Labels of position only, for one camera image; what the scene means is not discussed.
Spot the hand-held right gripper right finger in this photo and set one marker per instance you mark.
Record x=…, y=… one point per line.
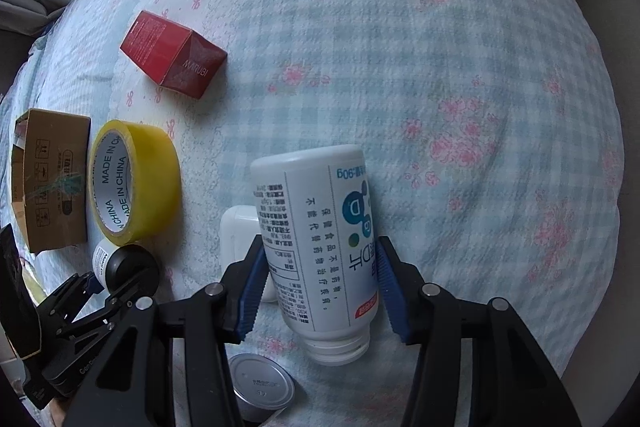
x=393, y=294

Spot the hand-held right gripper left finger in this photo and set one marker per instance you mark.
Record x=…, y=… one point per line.
x=251, y=294

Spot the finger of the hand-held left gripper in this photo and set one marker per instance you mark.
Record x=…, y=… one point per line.
x=107, y=322
x=70, y=302

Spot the small white jar black cap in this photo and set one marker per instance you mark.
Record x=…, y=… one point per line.
x=117, y=264

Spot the white supplement bottle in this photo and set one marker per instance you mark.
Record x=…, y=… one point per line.
x=320, y=247

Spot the white earbuds case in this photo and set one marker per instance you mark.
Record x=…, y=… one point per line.
x=239, y=237

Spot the silver tin can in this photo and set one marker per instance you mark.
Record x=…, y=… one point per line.
x=260, y=387

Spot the brown cardboard box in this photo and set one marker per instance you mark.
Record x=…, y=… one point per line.
x=50, y=179

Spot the yellow packing tape roll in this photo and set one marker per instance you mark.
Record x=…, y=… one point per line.
x=132, y=187

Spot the checked floral bed blanket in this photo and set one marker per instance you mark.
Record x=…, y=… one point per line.
x=400, y=57

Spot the red carton box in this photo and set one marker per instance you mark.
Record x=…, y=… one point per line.
x=172, y=54

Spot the grey pillow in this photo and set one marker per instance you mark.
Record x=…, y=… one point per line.
x=30, y=2

